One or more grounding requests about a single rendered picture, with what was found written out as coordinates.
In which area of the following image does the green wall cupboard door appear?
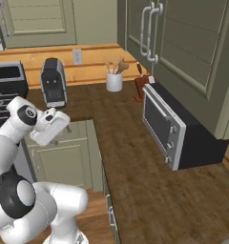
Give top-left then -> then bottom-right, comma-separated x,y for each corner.
0,0 -> 78,50

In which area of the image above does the red-brown knife block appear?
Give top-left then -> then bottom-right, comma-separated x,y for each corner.
133,72 -> 156,104

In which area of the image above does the white utensil pot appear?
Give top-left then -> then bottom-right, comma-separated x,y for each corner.
105,70 -> 124,93

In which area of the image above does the black and silver stove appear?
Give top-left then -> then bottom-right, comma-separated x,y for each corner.
0,60 -> 35,184

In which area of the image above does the white wall socket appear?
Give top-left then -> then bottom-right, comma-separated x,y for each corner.
72,48 -> 83,67

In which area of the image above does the wide green tall cupboard door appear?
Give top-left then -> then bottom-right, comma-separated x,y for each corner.
153,0 -> 229,140

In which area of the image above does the green base cupboard door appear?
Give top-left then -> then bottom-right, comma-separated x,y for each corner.
26,144 -> 95,192

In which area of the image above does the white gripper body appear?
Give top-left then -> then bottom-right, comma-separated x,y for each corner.
30,109 -> 72,148

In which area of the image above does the silver wall cupboard handle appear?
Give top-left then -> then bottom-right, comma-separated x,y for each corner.
0,0 -> 11,39

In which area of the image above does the silver tall cupboard handle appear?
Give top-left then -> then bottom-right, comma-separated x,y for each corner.
146,3 -> 164,65
139,1 -> 156,58

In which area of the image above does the silver counter drawer handle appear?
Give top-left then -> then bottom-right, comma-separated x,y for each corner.
105,193 -> 118,229

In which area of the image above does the silver base cupboard handle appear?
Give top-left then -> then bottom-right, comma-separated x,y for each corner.
31,149 -> 41,173

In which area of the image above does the wooden spatula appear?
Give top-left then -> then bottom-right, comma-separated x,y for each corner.
112,55 -> 124,75

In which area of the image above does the green counter drawer front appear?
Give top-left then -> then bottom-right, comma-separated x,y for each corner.
101,160 -> 122,244

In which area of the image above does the wide wooden spoon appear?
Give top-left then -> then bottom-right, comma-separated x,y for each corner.
116,61 -> 131,75

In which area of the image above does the narrow green tall cupboard door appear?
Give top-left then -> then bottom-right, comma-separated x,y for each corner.
125,0 -> 158,65

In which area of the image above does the toaster oven door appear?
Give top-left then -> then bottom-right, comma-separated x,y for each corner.
141,83 -> 187,172

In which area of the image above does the toaster oven door handle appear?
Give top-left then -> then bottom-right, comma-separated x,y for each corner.
143,87 -> 174,126

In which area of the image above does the thin wooden spoon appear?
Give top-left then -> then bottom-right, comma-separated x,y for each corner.
103,58 -> 112,75

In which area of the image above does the black and silver toaster oven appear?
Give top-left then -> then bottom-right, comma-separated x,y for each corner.
141,81 -> 229,172

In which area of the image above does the knife with brown handle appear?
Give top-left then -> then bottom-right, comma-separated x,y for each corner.
135,61 -> 144,77

